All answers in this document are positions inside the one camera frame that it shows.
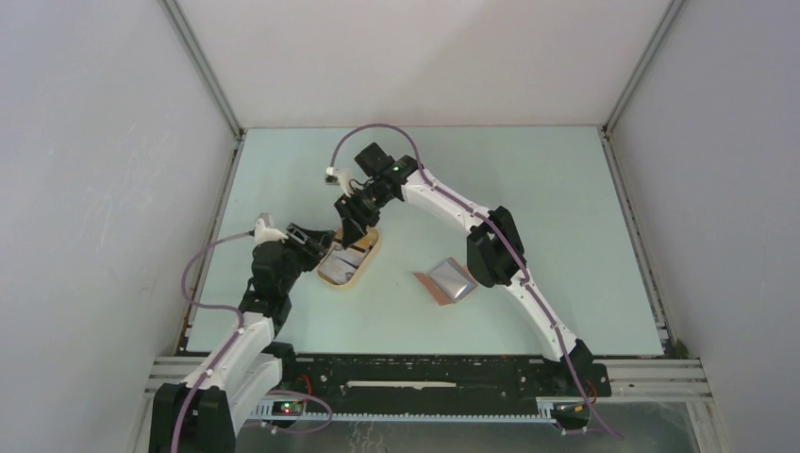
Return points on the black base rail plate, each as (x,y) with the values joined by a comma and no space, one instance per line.
(438,385)

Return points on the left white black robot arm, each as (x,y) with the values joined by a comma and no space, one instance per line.
(208,408)

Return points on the aluminium frame rail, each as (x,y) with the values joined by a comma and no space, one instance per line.
(631,381)

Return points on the credit card stack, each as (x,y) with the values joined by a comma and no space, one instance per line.
(340,266)

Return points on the yellow oval tray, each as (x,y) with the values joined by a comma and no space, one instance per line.
(369,244)

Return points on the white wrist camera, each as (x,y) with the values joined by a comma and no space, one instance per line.
(340,177)
(265,231)

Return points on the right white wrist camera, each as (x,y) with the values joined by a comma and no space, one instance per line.
(340,177)

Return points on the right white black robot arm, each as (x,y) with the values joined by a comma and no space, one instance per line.
(494,247)

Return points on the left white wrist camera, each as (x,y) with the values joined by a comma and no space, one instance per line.
(265,231)

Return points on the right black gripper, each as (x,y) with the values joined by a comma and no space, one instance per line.
(356,221)

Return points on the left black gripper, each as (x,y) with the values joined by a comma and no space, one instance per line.
(315,246)

